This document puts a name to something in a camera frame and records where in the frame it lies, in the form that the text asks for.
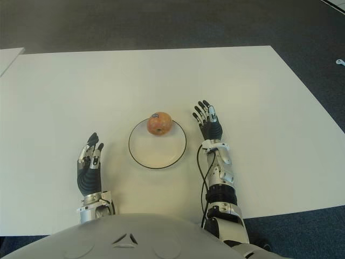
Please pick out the red yellow apple with sticker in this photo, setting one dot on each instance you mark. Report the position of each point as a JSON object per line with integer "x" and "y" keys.
{"x": 159, "y": 123}

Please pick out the white plate with black rim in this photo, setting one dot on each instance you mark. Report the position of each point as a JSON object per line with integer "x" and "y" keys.
{"x": 157, "y": 151}

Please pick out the white strip on floor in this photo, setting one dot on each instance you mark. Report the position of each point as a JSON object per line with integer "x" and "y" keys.
{"x": 334, "y": 2}

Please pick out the small white floor object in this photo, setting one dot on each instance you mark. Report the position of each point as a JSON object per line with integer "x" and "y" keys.
{"x": 340, "y": 62}

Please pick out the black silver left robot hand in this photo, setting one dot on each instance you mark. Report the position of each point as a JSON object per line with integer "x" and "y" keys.
{"x": 89, "y": 178}

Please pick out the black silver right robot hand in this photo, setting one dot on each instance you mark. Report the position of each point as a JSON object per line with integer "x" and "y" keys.
{"x": 213, "y": 130}

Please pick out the black robot foot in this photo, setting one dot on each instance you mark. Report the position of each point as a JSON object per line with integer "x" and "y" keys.
{"x": 262, "y": 244}

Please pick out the grey robot torso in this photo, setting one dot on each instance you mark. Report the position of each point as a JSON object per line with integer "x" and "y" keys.
{"x": 121, "y": 240}

